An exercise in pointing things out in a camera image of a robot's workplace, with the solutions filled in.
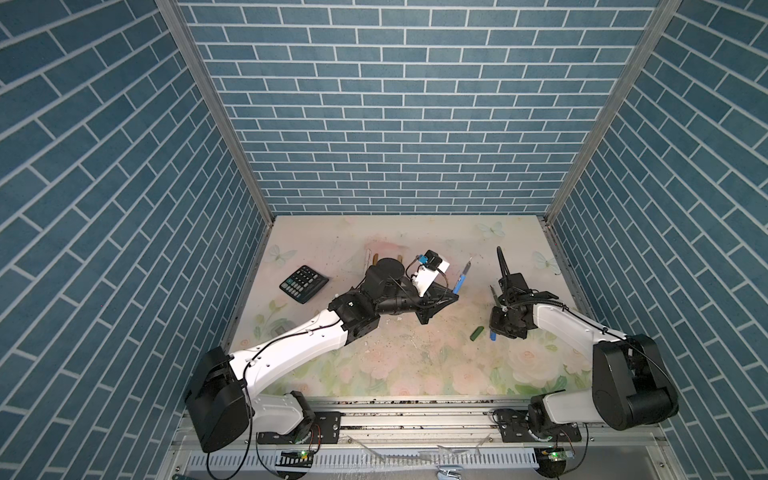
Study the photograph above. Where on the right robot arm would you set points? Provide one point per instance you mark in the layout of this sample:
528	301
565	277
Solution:
630	385

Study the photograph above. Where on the blue pen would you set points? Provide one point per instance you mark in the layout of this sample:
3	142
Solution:
462	277

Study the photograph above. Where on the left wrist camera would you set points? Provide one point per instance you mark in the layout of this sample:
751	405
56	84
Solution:
430	266

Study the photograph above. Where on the black calculator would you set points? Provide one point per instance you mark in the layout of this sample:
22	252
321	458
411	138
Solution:
303	284

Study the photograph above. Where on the green pen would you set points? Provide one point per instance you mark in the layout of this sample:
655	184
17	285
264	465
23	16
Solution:
494	294

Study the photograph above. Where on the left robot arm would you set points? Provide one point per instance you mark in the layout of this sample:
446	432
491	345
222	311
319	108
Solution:
225	395

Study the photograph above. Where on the green pen cap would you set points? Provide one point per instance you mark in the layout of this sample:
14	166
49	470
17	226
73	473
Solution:
476	333

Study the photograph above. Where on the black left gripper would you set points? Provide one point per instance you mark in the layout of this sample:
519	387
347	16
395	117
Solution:
427	303

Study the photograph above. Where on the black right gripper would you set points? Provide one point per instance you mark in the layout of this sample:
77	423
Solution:
495	314

